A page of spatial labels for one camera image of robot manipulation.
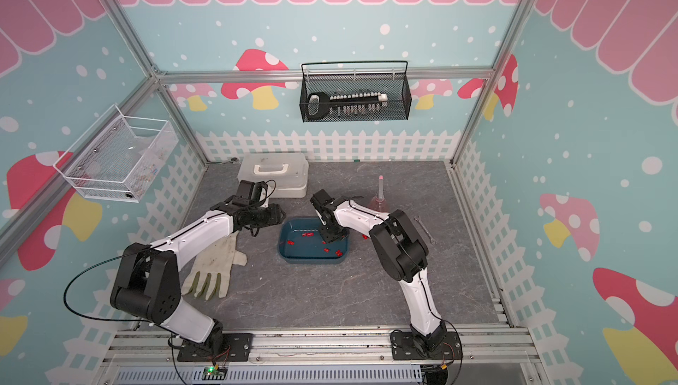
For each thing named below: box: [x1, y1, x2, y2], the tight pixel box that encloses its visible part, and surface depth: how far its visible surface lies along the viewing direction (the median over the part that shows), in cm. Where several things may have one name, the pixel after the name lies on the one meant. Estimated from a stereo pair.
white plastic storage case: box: [236, 151, 310, 199], surface depth 105 cm
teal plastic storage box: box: [277, 217, 350, 265], surface depth 95 cm
